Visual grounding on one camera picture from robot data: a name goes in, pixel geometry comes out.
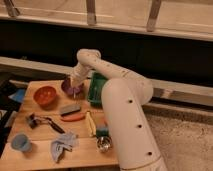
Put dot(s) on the blue object left of table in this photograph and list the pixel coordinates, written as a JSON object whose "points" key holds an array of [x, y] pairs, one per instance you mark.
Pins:
{"points": [[18, 95]]}

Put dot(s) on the green plastic tray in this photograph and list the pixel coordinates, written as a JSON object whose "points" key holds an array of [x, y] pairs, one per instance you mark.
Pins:
{"points": [[95, 89]]}

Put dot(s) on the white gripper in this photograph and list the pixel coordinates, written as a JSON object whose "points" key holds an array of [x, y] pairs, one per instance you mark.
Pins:
{"points": [[78, 75]]}

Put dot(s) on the purple bowl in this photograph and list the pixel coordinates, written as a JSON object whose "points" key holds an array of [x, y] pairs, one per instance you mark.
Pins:
{"points": [[67, 89]]}

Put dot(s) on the shiny metal cup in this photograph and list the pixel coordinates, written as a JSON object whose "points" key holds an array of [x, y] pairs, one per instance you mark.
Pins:
{"points": [[104, 144]]}

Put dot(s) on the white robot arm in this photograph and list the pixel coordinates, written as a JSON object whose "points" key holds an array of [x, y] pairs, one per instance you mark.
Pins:
{"points": [[122, 97]]}

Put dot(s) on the black handled kitchen tool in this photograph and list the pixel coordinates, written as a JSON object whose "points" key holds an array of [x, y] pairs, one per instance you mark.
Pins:
{"points": [[33, 121]]}

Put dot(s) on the cream banana toy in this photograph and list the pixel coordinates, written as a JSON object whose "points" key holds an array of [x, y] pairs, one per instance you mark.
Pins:
{"points": [[90, 124]]}

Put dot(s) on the blue grey cloth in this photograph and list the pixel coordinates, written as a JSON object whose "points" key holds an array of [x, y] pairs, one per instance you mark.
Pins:
{"points": [[65, 141]]}

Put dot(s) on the orange bowl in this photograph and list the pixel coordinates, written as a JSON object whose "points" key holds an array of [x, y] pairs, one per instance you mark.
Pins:
{"points": [[45, 95]]}

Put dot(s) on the silver fork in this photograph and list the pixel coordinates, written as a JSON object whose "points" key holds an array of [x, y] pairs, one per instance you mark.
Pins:
{"points": [[74, 94]]}

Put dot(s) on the grey blue sponge block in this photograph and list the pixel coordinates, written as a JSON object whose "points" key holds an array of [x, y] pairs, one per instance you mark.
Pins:
{"points": [[69, 109]]}

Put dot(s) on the teal block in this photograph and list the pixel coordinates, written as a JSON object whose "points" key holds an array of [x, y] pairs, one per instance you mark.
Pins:
{"points": [[102, 131]]}

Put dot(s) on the blue plastic cup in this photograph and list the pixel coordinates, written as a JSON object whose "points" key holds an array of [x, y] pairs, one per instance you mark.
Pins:
{"points": [[21, 143]]}

